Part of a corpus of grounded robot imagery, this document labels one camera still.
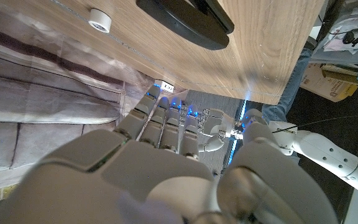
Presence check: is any white power box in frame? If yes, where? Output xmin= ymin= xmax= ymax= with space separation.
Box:
xmin=154 ymin=80 xmax=175 ymax=93

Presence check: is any clear plastic bag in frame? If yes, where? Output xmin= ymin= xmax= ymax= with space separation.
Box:
xmin=309 ymin=0 xmax=358 ymax=66

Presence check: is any printed sofa backdrop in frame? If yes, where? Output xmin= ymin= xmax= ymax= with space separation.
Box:
xmin=0 ymin=0 xmax=189 ymax=200

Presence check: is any white tape roll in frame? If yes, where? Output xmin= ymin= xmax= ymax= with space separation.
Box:
xmin=88 ymin=8 xmax=112 ymax=34

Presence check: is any thin black left wrist cable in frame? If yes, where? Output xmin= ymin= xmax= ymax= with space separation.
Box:
xmin=272 ymin=113 xmax=358 ymax=134

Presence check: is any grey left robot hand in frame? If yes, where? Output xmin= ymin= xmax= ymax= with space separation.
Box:
xmin=197 ymin=107 xmax=248 ymax=153

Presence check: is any person leg in jeans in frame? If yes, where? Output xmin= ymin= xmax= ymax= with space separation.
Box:
xmin=261 ymin=36 xmax=318 ymax=124

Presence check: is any brown cardboard box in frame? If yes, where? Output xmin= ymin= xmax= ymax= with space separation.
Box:
xmin=300 ymin=63 xmax=358 ymax=103

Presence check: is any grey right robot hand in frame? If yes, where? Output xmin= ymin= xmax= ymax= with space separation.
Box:
xmin=0 ymin=84 xmax=340 ymax=224

